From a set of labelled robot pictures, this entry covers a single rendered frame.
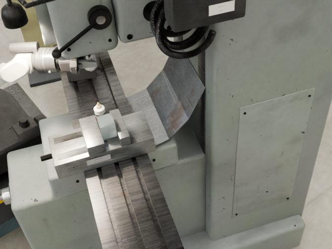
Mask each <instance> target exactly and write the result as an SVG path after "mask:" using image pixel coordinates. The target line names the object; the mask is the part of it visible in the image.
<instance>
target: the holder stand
mask: <svg viewBox="0 0 332 249"><path fill-rule="evenodd" d="M66 74H67V77H68V81H69V82H74V81H80V80H86V79H92V78H96V77H97V75H96V69H95V70H94V71H91V72H90V71H87V70H85V69H84V68H83V69H81V70H80V73H79V74H72V73H71V72H66Z"/></svg>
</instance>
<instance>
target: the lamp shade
mask: <svg viewBox="0 0 332 249"><path fill-rule="evenodd" d="M1 18H2V21H3V24H4V26H5V27H6V28H8V29H18V28H21V27H23V26H25V25H26V24H27V23H28V17H27V14H26V11H25V10H24V8H23V7H22V6H21V4H19V3H15V2H12V4H11V5H8V4H5V5H4V6H3V7H2V8H1Z"/></svg>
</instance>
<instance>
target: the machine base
mask: <svg viewBox="0 0 332 249"><path fill-rule="evenodd" d="M304 229H305V223H304V221H303V219H302V218H301V216H300V215H299V214H298V215H294V216H291V217H288V218H285V219H282V220H279V221H275V222H272V223H269V224H266V225H263V226H260V227H256V228H253V229H250V230H247V231H244V232H241V233H238V234H235V235H232V236H229V237H225V238H222V239H219V240H216V241H212V240H211V239H210V238H209V236H208V233H207V231H206V230H204V231H201V232H198V233H195V234H192V235H189V236H186V237H182V238H180V239H181V241H182V244H183V247H184V249H290V248H293V247H295V246H298V245H300V243H301V240H302V236H303V232H304Z"/></svg>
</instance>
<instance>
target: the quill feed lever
mask: <svg viewBox="0 0 332 249"><path fill-rule="evenodd" d="M87 18H88V21H89V24H90V25H89V26H88V27H86V28H85V29H84V30H83V31H81V32H80V33H79V34H78V35H76V36H75V37H74V38H73V39H71V40H70V41H69V42H68V43H66V44H65V45H64V46H63V47H61V48H60V49H55V50H53V51H52V53H51V55H52V57H53V58H54V59H59V58H60V57H61V55H62V52H63V51H64V50H66V49H67V48H68V47H69V46H71V45H72V44H73V43H74V42H76V41H77V40H78V39H79V38H81V37H82V36H83V35H84V34H86V33H87V32H88V31H90V30H91V29H92V28H94V29H97V30H103V29H105V28H107V27H108V26H109V25H110V24H111V22H112V15H111V13H110V11H109V9H108V8H107V7H106V6H104V5H96V6H94V7H92V8H91V9H90V10H89V11H88V14H87Z"/></svg>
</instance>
